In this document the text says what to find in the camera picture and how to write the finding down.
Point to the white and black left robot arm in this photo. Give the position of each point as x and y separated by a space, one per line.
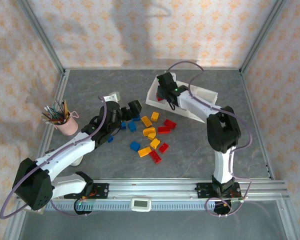
65 150

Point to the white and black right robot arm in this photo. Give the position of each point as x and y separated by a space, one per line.
222 165

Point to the small blue lego brick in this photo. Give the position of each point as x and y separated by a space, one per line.
110 139

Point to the white three-compartment tray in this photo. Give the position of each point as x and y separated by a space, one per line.
202 93

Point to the pink cup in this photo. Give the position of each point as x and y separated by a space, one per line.
66 127

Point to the brown wooden pencil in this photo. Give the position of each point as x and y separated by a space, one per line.
65 108

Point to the blue grey pen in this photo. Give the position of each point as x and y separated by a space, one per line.
58 105

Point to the dark green pen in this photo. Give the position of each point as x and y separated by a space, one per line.
56 110

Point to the yellow pencil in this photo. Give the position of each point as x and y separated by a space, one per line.
51 122

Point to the silver grey pen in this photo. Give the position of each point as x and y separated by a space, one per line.
48 109

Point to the black pen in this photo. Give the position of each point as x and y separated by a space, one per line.
46 115

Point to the white printed label card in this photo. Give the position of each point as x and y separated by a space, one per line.
49 151

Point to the black round base socket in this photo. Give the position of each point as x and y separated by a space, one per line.
83 207
222 207

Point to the white digital timer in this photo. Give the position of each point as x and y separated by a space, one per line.
140 204

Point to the brown framed card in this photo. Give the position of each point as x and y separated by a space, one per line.
40 212

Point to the aluminium frame rail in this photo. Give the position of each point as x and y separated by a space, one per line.
61 87
258 125

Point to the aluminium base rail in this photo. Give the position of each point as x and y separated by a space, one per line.
152 187

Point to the aluminium frame post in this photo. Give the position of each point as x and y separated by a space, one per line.
261 35
43 35

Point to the aluminium frame leg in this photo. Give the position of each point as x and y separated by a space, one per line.
288 220
13 225

